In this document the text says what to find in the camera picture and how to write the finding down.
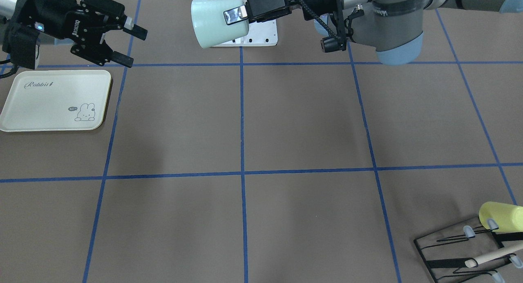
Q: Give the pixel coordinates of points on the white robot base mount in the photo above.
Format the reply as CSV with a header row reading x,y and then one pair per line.
x,y
261,34

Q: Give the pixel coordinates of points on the yellow plastic cup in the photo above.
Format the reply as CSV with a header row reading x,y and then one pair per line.
x,y
508,217

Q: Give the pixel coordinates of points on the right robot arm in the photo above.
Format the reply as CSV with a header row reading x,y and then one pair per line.
x,y
81,23

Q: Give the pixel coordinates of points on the cream rabbit tray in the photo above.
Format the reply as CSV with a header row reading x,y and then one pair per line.
x,y
56,100

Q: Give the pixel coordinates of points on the green plastic cup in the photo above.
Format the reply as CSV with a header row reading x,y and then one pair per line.
x,y
218,21

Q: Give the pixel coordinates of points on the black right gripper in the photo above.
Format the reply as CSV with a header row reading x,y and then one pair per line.
x,y
56,18

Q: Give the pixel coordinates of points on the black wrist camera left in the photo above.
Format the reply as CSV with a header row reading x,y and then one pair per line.
x,y
337,29

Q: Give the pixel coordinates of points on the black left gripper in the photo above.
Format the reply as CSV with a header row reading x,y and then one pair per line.
x,y
319,0

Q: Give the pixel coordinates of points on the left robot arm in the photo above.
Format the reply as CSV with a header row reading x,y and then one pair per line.
x,y
392,27

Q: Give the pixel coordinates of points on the black wire cup rack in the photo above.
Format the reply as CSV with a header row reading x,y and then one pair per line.
x,y
466,251

